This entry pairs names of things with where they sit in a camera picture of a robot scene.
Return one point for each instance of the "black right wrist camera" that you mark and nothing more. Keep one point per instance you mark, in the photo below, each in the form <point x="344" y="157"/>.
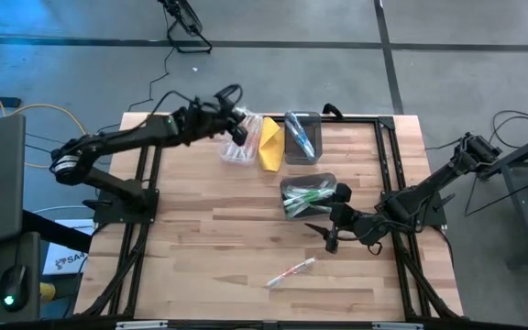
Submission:
<point x="343" y="192"/>

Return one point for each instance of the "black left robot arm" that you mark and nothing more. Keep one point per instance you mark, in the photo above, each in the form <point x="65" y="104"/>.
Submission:
<point x="117" y="137"/>

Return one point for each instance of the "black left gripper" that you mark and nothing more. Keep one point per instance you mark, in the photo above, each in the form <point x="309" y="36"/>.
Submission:
<point x="209" y="119"/>

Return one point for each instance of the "dark translucent plastic bin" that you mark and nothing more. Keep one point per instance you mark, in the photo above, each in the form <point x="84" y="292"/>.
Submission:
<point x="300" y="178"/>
<point x="315" y="158"/>

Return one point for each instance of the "white printed box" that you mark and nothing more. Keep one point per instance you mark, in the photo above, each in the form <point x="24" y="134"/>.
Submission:
<point x="69" y="263"/>

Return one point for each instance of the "small yellow object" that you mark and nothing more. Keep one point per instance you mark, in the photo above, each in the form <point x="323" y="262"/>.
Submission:
<point x="47" y="292"/>

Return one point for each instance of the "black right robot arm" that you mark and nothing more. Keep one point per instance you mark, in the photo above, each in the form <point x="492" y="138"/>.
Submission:
<point x="433" y="183"/>

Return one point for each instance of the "black diagonal bar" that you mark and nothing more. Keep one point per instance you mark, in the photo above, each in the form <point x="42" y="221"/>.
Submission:
<point x="58" y="231"/>

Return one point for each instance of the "blue toothbrush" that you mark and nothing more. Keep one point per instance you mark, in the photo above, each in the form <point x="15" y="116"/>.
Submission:
<point x="309" y="146"/>
<point x="296" y="137"/>
<point x="303" y="135"/>

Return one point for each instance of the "silver bracket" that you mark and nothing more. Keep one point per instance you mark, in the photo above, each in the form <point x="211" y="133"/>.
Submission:
<point x="397" y="326"/>
<point x="142" y="326"/>

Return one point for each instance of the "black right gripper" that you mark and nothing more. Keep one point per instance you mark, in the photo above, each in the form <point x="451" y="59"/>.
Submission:
<point x="360" y="224"/>

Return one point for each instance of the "yellow cloth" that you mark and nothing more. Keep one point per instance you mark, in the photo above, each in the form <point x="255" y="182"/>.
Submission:
<point x="271" y="146"/>

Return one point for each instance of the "black metal floor stand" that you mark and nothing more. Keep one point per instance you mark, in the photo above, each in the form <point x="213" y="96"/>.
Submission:
<point x="183" y="14"/>

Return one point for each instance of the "black computer desk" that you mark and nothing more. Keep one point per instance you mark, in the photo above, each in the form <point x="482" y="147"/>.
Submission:
<point x="25" y="247"/>

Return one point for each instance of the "black computer mouse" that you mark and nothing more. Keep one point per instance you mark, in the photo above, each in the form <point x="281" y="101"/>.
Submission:
<point x="14" y="284"/>

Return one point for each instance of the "clear plastic bin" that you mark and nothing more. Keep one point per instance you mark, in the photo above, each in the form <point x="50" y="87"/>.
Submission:
<point x="241" y="158"/>

